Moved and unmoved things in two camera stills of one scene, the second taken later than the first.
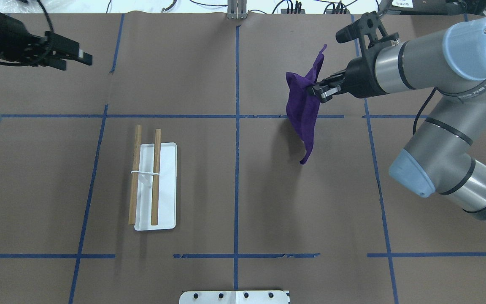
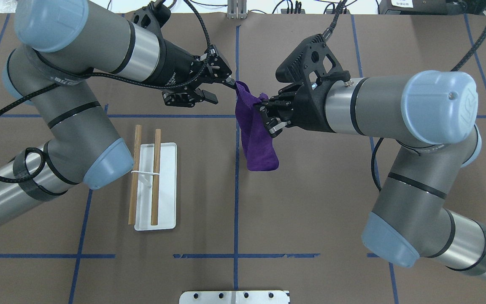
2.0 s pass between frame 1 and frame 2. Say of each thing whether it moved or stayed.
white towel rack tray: stayed
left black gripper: moved
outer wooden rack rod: stayed
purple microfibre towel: moved
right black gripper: moved
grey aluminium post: stayed
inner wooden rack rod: stayed
